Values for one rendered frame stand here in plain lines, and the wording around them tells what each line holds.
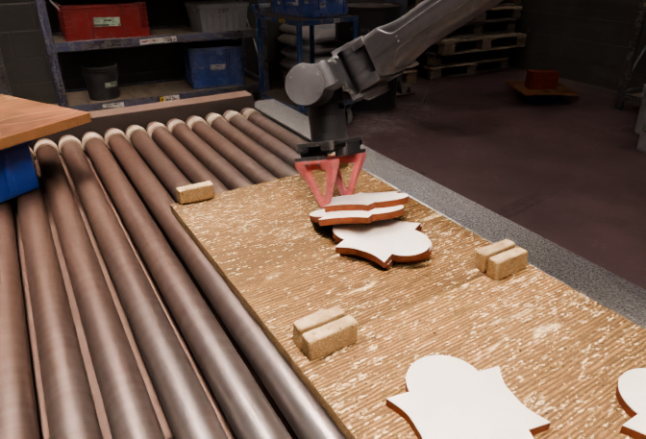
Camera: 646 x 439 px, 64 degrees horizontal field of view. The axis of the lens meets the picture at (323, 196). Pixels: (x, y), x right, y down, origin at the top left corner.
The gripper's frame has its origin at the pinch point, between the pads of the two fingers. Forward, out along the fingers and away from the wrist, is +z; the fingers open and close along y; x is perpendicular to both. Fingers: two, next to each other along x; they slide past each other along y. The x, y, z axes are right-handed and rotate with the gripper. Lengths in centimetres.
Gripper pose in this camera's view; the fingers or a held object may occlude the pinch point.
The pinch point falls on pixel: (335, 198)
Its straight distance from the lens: 81.6
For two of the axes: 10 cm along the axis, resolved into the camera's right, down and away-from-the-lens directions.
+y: 5.0, -1.7, 8.5
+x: -8.6, 0.3, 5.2
